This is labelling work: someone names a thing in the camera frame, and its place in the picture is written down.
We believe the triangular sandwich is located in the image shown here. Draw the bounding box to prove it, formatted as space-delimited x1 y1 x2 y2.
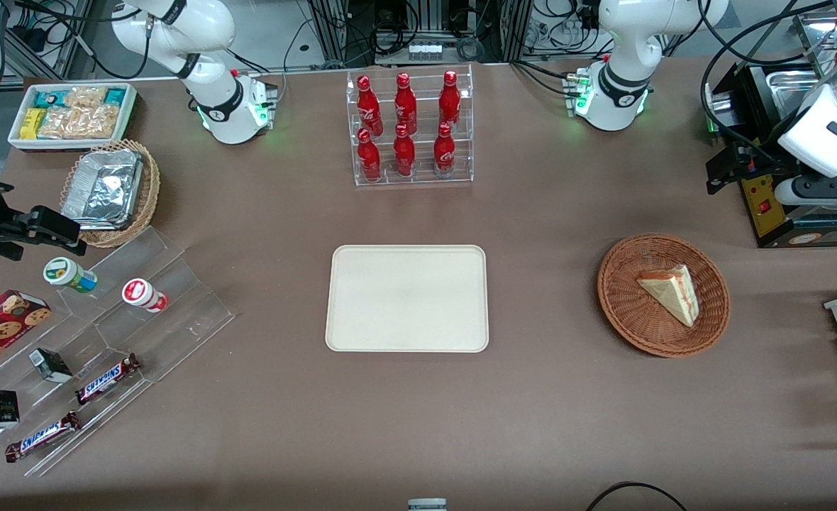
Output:
636 265 699 327

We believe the aluminium foil tray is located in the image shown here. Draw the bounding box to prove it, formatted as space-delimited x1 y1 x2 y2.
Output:
62 149 144 231

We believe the white snack tray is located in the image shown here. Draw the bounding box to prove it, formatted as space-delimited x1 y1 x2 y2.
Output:
9 83 138 152

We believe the light wicker basket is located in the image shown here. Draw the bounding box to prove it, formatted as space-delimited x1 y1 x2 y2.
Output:
60 140 161 248

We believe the brown round wicker basket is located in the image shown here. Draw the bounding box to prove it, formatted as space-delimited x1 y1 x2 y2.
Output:
597 234 731 358

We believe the beige plastic serving tray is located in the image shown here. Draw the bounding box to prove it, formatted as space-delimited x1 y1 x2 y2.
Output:
325 245 489 353

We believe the black food warmer machine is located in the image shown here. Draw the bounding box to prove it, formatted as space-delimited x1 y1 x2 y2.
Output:
702 11 837 249

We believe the green lid yoghurt cup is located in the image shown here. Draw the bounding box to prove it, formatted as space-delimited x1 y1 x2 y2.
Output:
43 258 98 294

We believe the yellow snack packet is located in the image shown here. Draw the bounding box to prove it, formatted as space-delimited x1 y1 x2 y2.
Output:
20 108 47 141

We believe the stainless steel pan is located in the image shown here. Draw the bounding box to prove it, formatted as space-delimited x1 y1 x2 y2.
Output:
765 65 837 120

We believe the clear bag of crackers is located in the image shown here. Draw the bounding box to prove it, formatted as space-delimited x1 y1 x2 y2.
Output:
38 105 121 140

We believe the red cookie box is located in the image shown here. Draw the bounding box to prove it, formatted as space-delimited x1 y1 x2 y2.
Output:
0 290 52 378

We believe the red lid yoghurt cup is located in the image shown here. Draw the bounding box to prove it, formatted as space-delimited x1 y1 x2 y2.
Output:
122 279 169 313

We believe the Snickers chocolate bar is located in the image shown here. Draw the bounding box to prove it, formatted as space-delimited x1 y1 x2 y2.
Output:
74 353 140 405
5 412 81 463

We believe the clear acrylic tiered stand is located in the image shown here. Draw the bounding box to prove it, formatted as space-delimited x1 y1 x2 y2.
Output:
0 226 236 478

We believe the red cola bottle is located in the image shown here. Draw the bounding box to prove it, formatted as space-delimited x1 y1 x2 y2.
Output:
394 72 418 136
433 122 456 177
357 128 382 182
438 70 462 128
357 75 382 137
393 123 416 178

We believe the clear acrylic bottle rack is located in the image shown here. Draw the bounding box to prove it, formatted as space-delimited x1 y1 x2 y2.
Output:
346 64 475 187

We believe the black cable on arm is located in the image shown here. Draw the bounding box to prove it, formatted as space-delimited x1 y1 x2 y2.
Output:
699 0 837 151

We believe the aluminium frame rack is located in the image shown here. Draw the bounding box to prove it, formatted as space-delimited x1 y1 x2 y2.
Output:
305 0 533 66

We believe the black cable on table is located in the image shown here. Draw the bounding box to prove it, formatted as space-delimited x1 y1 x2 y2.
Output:
585 482 689 511

